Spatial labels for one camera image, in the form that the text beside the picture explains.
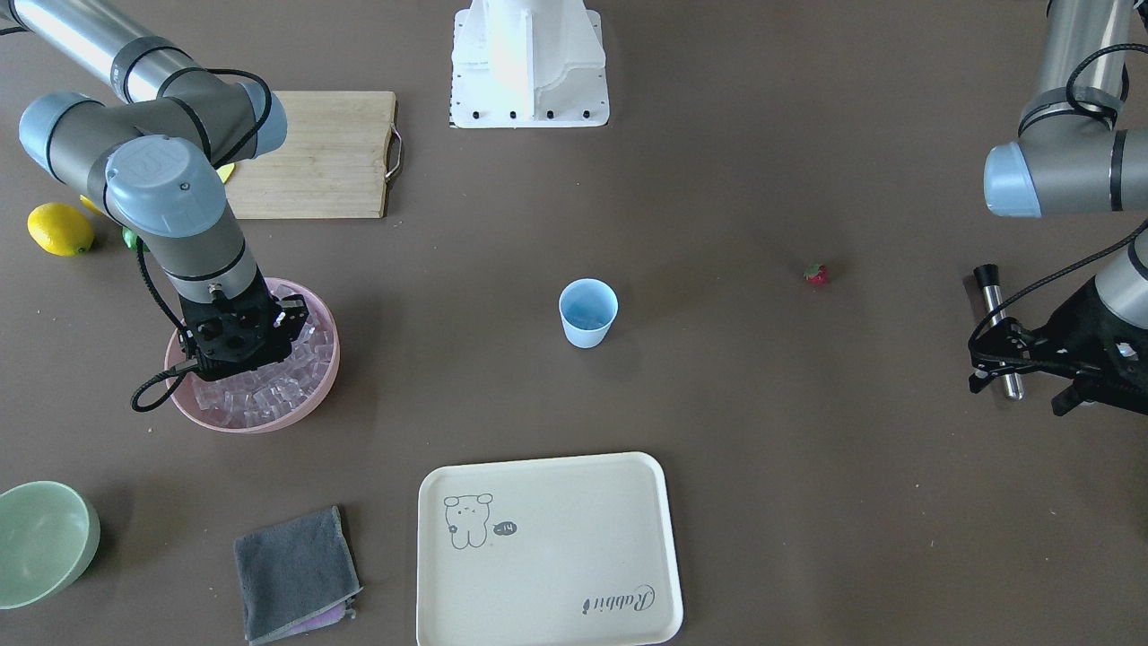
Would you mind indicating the light blue plastic cup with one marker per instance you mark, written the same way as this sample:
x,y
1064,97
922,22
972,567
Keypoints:
x,y
588,308

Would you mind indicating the green bowl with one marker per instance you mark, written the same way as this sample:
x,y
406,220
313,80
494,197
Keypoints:
x,y
49,536

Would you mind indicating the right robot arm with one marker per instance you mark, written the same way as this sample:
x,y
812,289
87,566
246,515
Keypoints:
x,y
150,164

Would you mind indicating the cream rabbit tray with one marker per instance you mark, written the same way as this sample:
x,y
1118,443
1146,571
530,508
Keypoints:
x,y
549,551

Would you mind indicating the green lime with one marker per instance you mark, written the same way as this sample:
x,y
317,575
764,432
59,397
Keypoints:
x,y
129,238

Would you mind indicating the wooden cutting board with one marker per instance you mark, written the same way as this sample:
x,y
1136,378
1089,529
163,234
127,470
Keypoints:
x,y
341,151

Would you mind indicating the yellow lemon upper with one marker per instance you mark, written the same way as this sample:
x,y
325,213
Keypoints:
x,y
87,203

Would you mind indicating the pink bowl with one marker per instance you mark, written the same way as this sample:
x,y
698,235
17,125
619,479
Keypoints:
x,y
318,377

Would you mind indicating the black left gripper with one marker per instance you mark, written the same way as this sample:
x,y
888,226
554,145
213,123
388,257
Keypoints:
x,y
1089,320

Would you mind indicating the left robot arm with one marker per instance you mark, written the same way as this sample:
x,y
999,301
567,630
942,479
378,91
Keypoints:
x,y
1071,157

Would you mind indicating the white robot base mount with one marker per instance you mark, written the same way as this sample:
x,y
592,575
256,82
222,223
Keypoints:
x,y
528,64

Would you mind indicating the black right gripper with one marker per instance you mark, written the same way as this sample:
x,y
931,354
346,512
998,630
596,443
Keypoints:
x,y
292,316

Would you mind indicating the yellow lemon lower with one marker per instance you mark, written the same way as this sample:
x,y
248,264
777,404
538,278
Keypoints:
x,y
61,229

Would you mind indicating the yellow lemon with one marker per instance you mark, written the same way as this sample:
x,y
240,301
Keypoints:
x,y
87,203
61,229

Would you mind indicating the red strawberry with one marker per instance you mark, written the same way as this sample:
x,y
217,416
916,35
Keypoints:
x,y
817,274

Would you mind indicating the clear ice cubes pile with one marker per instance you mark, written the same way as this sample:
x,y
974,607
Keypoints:
x,y
278,390

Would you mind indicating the steel muddler black tip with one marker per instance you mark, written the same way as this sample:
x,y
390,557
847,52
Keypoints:
x,y
988,281

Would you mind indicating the grey folded cloth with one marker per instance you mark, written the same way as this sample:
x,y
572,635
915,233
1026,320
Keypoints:
x,y
296,576

